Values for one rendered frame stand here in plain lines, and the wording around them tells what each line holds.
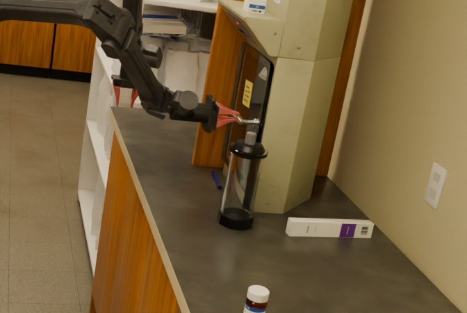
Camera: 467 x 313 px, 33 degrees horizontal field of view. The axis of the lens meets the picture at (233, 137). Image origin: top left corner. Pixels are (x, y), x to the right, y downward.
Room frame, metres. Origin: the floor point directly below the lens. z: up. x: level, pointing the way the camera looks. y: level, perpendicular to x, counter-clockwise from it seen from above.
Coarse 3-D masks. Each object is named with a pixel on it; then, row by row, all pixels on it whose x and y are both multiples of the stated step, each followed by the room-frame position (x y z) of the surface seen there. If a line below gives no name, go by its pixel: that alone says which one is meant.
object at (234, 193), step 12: (240, 156) 2.05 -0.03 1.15; (228, 168) 2.09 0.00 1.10; (240, 168) 2.05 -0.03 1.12; (252, 168) 2.06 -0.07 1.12; (228, 180) 2.07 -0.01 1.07; (240, 180) 2.05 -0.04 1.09; (252, 180) 2.06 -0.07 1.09; (228, 192) 2.07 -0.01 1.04; (240, 192) 2.05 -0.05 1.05; (252, 192) 2.06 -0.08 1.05; (228, 204) 2.06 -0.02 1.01; (240, 204) 2.05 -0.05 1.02; (252, 204) 2.07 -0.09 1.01; (228, 216) 2.06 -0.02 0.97; (240, 216) 2.05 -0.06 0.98
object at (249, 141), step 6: (252, 132) 2.10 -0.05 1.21; (246, 138) 2.09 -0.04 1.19; (252, 138) 2.08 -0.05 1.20; (234, 144) 2.09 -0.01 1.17; (240, 144) 2.07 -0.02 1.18; (246, 144) 2.08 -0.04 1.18; (252, 144) 2.09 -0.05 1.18; (258, 144) 2.10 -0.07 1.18; (240, 150) 2.06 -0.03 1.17; (246, 150) 2.06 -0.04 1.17; (252, 150) 2.06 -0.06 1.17; (258, 150) 2.07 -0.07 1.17; (264, 150) 2.09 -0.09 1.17
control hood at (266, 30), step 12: (228, 0) 2.46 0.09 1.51; (228, 12) 2.40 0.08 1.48; (240, 12) 2.24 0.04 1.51; (252, 24) 2.17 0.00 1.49; (264, 24) 2.19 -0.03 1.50; (276, 24) 2.20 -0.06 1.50; (252, 36) 2.25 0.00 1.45; (264, 36) 2.19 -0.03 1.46; (276, 36) 2.20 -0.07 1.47; (264, 48) 2.19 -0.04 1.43; (276, 48) 2.20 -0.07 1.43
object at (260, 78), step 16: (256, 64) 2.33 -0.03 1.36; (240, 80) 2.45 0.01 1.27; (256, 80) 2.30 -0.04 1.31; (240, 96) 2.42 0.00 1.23; (256, 96) 2.27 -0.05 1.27; (240, 112) 2.39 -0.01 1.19; (256, 112) 2.25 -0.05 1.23; (240, 128) 2.37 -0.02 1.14; (256, 128) 2.22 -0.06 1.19; (224, 160) 2.47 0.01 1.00
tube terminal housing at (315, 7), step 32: (288, 0) 2.21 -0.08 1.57; (320, 0) 2.23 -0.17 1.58; (352, 0) 2.41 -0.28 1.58; (288, 32) 2.21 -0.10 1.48; (320, 32) 2.24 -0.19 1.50; (288, 64) 2.21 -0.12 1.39; (320, 64) 2.28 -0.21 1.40; (288, 96) 2.22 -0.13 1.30; (320, 96) 2.33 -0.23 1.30; (288, 128) 2.22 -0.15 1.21; (320, 128) 2.38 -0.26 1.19; (288, 160) 2.23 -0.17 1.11; (288, 192) 2.24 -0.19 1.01
